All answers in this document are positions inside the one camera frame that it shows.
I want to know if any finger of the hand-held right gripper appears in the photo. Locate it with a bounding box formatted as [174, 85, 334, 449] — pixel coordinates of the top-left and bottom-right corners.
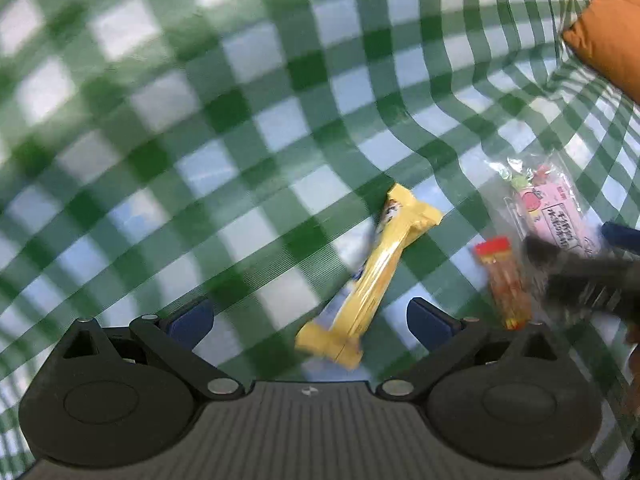
[522, 236, 640, 322]
[601, 221, 640, 249]

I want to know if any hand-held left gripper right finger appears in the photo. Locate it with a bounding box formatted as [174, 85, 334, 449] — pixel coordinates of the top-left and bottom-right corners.
[375, 297, 576, 403]

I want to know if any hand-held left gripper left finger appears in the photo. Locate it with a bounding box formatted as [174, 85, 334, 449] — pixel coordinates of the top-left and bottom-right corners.
[47, 296, 246, 401]

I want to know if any red-topped jelly stick packet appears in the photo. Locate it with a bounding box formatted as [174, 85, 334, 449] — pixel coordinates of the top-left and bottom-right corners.
[474, 236, 534, 331]

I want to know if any yellow snack bar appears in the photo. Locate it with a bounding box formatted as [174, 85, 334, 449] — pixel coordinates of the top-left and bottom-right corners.
[294, 183, 444, 371]

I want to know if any clear pink candy bag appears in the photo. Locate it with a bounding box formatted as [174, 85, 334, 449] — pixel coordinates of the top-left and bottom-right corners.
[482, 152, 607, 262]

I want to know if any orange cushion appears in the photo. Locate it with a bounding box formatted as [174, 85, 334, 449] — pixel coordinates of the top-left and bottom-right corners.
[562, 0, 640, 107]

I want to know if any green checkered cloth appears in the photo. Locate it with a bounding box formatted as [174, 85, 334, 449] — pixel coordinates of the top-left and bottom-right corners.
[0, 0, 640, 480]

